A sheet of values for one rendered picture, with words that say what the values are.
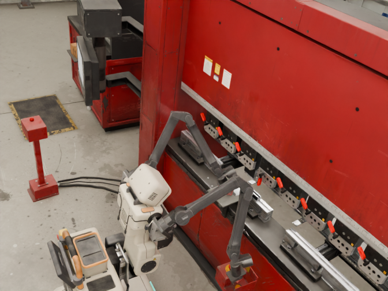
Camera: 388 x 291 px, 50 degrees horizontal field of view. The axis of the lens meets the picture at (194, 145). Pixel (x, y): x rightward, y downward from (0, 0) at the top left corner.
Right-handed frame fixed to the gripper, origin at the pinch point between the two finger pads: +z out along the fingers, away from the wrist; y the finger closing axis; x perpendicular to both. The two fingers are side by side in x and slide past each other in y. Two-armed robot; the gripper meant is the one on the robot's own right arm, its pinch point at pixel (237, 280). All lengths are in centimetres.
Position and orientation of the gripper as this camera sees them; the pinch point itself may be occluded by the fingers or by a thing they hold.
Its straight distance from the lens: 259.6
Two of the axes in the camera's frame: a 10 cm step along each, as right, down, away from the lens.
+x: -4.4, -5.6, 7.1
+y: 8.9, -3.8, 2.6
